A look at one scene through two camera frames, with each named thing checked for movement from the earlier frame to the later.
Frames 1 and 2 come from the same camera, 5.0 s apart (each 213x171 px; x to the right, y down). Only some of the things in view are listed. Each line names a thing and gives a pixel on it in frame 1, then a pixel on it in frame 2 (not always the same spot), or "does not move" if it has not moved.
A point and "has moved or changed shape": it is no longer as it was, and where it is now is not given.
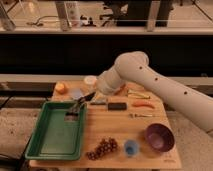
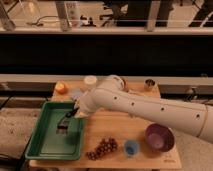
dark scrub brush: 71,116 has moved or changed shape
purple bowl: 159,137 does not move
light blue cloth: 76,93 does not move
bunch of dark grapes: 105,146 does not move
